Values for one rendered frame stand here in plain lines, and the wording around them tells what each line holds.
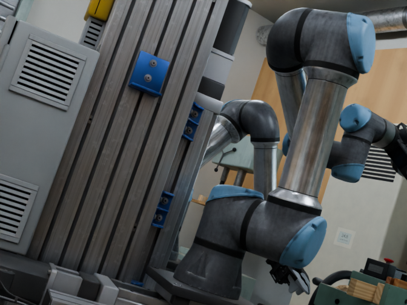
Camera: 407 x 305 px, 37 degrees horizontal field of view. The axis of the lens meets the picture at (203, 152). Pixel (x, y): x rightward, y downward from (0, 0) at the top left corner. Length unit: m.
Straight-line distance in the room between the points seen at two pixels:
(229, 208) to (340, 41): 0.41
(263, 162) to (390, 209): 1.47
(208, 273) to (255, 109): 0.81
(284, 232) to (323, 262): 2.31
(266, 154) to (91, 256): 0.77
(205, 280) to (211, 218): 0.13
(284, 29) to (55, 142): 0.54
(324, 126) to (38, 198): 0.62
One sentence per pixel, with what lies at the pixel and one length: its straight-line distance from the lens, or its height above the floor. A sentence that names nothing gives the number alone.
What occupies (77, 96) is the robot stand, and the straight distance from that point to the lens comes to 1.35.
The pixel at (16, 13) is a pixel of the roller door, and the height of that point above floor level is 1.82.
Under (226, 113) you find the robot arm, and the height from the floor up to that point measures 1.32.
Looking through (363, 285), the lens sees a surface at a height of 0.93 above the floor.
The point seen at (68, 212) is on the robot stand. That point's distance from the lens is 1.39.
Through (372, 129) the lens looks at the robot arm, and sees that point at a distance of 1.60.
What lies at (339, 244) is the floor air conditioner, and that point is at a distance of 3.49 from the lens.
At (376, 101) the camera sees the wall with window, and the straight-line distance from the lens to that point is 4.07.
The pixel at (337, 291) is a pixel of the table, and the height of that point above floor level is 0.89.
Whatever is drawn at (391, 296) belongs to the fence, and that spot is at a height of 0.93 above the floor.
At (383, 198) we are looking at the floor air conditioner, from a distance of 3.38.
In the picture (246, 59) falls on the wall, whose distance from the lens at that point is 5.04.
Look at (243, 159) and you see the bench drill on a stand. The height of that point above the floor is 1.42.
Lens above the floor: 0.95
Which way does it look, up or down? 6 degrees up
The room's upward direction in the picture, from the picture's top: 19 degrees clockwise
